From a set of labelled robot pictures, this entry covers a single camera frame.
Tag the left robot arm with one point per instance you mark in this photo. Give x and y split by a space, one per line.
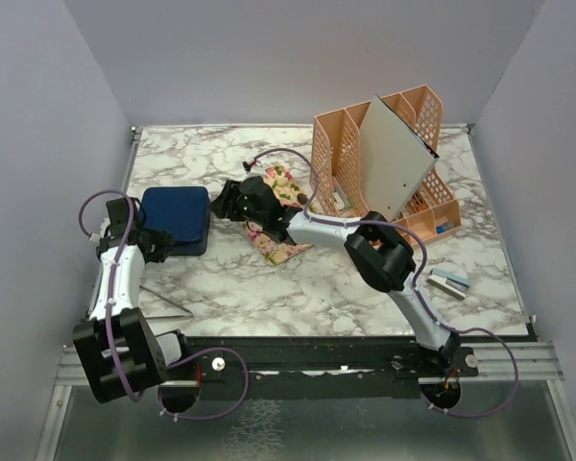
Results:
118 351

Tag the small blue cap item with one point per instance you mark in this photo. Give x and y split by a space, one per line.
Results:
444 227

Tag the grey board in organizer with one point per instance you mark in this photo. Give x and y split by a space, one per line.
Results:
394 160

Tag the blue box lid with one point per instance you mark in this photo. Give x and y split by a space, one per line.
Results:
163 204

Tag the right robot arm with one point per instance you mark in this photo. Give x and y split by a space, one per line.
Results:
377 249

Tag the peach plastic desk organizer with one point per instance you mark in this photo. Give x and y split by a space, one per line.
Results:
335 157

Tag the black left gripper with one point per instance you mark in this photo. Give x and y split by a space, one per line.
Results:
163 238

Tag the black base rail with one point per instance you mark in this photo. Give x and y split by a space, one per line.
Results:
308 368

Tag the stapler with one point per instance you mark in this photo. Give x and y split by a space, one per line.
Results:
452 284

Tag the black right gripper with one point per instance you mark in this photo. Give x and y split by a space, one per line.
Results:
227 201

